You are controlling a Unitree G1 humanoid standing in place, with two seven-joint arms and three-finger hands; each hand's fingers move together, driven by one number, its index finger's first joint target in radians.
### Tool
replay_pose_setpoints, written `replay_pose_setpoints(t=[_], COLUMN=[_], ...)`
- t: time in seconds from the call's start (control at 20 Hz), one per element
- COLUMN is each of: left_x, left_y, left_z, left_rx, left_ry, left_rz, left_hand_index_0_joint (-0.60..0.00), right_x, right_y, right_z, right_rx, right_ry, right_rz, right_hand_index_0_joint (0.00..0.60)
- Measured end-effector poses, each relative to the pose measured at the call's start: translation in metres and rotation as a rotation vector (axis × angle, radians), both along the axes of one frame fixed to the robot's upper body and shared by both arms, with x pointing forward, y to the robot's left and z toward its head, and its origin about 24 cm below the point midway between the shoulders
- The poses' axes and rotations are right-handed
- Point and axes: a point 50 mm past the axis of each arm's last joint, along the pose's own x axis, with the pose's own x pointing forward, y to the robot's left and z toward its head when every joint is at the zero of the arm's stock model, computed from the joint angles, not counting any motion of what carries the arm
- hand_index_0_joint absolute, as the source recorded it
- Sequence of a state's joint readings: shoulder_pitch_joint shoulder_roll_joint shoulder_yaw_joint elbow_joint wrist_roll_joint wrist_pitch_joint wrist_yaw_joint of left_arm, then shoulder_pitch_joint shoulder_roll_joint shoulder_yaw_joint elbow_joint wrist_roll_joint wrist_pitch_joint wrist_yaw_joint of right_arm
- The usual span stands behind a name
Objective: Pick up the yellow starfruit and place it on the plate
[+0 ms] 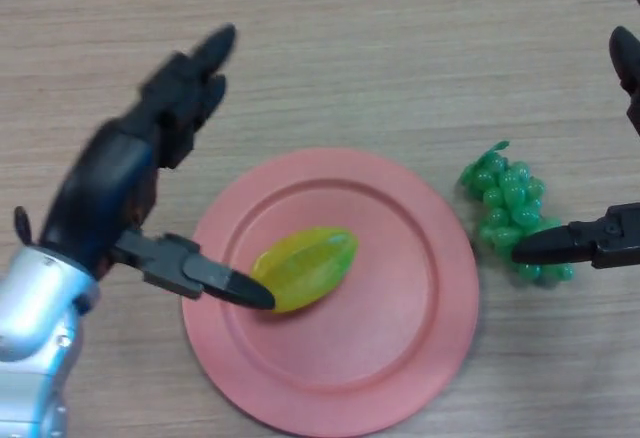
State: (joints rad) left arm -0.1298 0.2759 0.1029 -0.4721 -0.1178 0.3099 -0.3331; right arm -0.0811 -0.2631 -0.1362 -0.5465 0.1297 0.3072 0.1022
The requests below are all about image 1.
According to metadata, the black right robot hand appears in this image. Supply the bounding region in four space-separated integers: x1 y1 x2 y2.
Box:
510 0 640 270

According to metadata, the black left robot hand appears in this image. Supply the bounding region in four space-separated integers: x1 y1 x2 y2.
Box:
38 22 277 313

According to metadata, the yellow green plastic starfruit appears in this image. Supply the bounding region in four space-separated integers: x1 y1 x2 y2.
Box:
249 226 360 314

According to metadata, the pink round plate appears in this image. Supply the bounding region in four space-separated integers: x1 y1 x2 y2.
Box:
181 146 481 438

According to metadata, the green plastic grape bunch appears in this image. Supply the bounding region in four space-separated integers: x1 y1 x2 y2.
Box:
457 140 576 289

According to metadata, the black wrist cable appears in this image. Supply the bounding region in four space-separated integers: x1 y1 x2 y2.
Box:
13 206 34 248

